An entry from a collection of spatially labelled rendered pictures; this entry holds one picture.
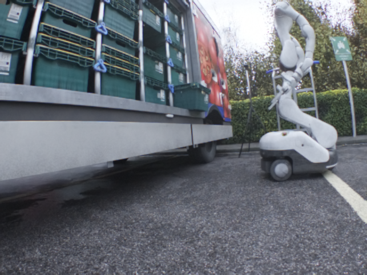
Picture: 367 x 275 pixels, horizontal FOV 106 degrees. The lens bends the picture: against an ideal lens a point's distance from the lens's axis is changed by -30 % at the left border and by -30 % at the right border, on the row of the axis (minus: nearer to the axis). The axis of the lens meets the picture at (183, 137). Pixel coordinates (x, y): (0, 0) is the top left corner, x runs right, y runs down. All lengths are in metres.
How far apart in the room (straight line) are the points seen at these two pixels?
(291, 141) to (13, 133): 1.56
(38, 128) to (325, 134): 1.80
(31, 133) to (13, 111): 0.11
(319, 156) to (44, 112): 1.64
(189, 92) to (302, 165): 1.19
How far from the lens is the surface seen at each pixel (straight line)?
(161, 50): 2.20
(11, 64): 1.03
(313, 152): 1.52
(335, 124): 4.60
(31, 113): 0.85
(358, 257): 0.72
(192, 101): 1.89
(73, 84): 1.16
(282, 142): 1.47
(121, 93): 1.41
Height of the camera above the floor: 0.40
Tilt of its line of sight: 1 degrees down
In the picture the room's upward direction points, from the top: 5 degrees counter-clockwise
